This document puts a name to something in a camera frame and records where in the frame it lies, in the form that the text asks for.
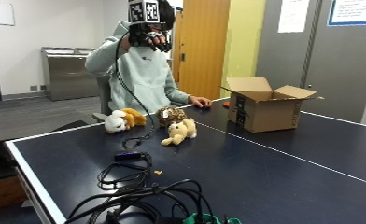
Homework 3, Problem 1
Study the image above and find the brown spotted plush toy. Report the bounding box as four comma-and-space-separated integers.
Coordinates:
156, 105, 189, 128

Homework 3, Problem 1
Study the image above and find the wooden door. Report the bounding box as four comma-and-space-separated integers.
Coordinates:
173, 0, 232, 101

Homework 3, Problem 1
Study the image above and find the white marker cube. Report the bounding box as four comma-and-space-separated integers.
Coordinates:
128, 0, 162, 25

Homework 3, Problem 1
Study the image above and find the cream plush dog toy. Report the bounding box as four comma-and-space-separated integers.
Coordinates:
161, 118, 198, 147

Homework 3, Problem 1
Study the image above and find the the person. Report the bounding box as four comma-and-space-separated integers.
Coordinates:
84, 0, 214, 116

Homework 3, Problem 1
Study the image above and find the open cardboard box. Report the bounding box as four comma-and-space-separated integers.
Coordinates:
220, 77, 325, 133

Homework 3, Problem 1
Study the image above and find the white and orange plush toy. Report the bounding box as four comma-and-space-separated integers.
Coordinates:
104, 107, 149, 134

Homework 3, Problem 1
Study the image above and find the stainless steel bin cabinet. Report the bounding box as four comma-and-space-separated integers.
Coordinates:
41, 46, 101, 102

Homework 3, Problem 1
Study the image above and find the small black hub box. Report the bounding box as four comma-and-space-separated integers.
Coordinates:
114, 150, 144, 162

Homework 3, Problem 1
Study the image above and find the white paper notice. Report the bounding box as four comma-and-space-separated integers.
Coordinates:
277, 0, 313, 34

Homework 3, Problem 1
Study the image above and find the green plastic object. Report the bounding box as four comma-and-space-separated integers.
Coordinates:
182, 212, 244, 224

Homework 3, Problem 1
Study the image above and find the blue framed poster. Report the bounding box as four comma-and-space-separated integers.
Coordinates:
326, 0, 366, 27

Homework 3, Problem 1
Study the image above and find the wooden cabinet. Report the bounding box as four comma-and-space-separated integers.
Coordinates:
0, 174, 29, 214

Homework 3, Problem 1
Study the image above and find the black glove cable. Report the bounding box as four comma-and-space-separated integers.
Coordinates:
114, 31, 157, 150

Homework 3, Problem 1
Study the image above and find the bundle of black cables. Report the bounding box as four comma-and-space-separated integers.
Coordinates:
64, 151, 218, 224

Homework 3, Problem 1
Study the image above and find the white wall board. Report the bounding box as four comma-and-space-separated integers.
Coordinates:
0, 0, 17, 27

